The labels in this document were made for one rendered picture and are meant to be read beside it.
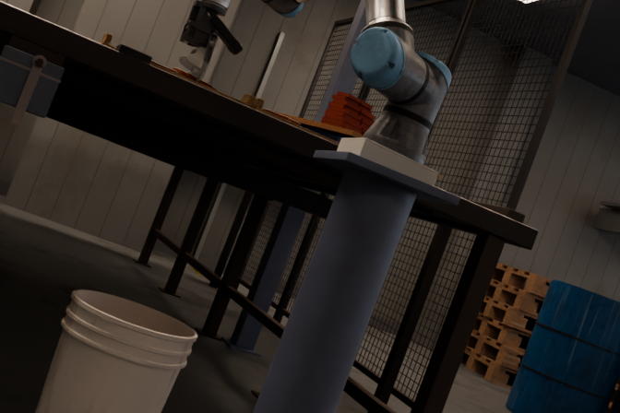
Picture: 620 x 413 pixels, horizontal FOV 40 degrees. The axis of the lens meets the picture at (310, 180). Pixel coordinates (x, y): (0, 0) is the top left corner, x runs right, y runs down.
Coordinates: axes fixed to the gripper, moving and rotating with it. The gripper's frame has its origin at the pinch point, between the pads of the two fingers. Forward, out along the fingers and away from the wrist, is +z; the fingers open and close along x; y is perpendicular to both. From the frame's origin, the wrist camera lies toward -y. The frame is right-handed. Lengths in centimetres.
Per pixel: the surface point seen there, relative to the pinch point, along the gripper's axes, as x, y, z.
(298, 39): -518, -171, -118
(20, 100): 27, 40, 20
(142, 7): -466, -26, -84
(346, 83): -175, -104, -42
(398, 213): 58, -40, 17
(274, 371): 51, -27, 58
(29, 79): 27, 40, 15
